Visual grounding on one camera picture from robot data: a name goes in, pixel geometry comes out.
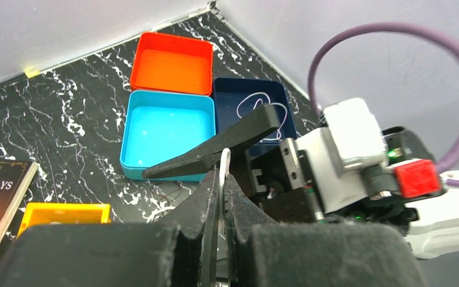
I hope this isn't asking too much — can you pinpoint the white cable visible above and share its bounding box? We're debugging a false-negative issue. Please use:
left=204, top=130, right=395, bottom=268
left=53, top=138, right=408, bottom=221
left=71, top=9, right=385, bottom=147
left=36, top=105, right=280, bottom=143
left=216, top=91, right=287, bottom=199

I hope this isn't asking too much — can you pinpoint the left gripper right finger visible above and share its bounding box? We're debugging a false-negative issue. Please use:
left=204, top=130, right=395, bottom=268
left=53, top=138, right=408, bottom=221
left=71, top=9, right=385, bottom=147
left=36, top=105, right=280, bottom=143
left=224, top=176, right=427, bottom=286

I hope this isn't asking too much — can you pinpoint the navy square tray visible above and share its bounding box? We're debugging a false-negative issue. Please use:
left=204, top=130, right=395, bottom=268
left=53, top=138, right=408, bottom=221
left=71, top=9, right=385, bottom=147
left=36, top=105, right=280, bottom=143
left=211, top=78, right=297, bottom=157

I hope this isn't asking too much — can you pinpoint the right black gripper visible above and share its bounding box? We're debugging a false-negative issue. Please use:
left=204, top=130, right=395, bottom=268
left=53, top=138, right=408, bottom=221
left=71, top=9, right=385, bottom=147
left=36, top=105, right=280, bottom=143
left=142, top=105, right=327, bottom=224

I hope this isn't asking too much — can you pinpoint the yellow tape marker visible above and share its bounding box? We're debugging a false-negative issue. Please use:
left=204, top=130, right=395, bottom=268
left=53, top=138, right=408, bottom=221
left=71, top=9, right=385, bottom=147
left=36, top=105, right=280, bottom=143
left=23, top=70, right=41, bottom=78

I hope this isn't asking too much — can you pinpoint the orange square tray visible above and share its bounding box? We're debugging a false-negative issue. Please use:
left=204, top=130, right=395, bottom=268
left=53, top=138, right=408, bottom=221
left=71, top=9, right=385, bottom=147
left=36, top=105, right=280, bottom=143
left=130, top=32, right=213, bottom=96

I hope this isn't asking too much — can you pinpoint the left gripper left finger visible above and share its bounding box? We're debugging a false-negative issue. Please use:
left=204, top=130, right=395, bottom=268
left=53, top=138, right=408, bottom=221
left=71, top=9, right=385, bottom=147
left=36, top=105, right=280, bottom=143
left=0, top=169, right=219, bottom=286

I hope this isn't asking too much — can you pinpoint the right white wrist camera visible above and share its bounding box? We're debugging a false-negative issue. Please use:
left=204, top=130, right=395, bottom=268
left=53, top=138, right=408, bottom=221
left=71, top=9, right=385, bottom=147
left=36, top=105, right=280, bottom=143
left=296, top=97, right=387, bottom=213

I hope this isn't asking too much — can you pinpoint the yellow plastic bin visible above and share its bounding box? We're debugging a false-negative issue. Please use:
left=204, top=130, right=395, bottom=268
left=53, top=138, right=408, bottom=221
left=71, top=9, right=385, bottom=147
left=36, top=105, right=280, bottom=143
left=17, top=202, right=112, bottom=237

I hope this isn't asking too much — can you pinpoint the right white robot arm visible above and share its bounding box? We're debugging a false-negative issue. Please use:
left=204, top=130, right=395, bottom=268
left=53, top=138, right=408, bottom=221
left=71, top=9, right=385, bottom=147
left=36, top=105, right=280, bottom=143
left=142, top=99, right=459, bottom=259

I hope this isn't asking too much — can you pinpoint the teal square tray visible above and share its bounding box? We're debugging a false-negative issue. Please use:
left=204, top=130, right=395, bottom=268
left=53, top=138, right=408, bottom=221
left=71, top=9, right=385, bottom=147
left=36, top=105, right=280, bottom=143
left=120, top=90, right=216, bottom=181

